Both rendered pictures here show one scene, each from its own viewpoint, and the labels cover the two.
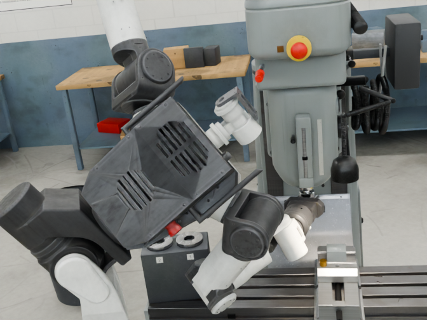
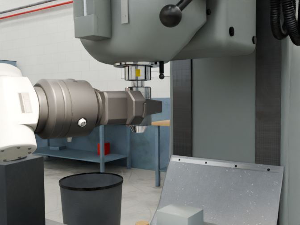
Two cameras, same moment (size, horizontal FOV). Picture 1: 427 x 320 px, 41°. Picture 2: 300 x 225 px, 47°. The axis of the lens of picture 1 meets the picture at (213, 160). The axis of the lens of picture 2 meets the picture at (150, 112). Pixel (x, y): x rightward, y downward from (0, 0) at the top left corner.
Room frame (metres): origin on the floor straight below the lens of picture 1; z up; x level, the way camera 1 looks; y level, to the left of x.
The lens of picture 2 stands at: (1.05, -0.55, 1.26)
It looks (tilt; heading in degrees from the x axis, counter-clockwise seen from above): 3 degrees down; 25
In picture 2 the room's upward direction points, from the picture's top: 1 degrees counter-clockwise
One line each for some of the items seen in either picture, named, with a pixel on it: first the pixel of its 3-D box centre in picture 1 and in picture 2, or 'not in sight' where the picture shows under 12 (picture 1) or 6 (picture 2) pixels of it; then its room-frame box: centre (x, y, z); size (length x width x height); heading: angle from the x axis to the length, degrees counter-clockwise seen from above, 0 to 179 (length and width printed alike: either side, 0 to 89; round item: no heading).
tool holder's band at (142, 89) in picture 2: (307, 192); (138, 89); (1.60, -0.28, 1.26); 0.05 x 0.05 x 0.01
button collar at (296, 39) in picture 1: (298, 48); not in sight; (1.37, -0.24, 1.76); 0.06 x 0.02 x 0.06; 80
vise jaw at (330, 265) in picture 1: (337, 272); not in sight; (1.53, -0.35, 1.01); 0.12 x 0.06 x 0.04; 78
